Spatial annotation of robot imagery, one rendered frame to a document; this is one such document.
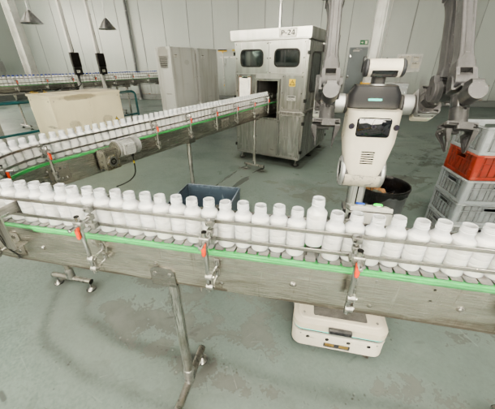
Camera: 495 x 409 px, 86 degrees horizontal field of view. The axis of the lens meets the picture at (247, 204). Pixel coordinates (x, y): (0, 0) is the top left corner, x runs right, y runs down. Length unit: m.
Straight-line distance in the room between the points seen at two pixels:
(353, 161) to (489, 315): 0.76
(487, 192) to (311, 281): 2.39
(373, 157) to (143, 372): 1.70
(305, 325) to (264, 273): 0.84
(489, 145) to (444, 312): 2.04
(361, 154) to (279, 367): 1.27
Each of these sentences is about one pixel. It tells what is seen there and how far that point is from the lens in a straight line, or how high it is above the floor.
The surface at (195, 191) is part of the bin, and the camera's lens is 1.57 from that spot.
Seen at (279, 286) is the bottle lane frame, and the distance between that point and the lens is 0.96.
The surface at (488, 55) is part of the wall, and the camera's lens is 14.22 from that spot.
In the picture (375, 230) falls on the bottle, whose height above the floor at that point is 1.13.
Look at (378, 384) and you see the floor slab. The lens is 1.90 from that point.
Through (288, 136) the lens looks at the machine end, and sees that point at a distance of 4.53.
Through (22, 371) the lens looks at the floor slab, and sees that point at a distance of 2.22.
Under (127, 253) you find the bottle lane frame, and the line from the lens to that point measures 1.10.
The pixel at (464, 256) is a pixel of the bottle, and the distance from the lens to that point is 0.97.
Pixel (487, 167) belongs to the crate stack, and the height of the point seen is 0.78.
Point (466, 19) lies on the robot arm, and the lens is 1.36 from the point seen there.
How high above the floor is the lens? 1.56
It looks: 28 degrees down
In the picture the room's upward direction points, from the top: straight up
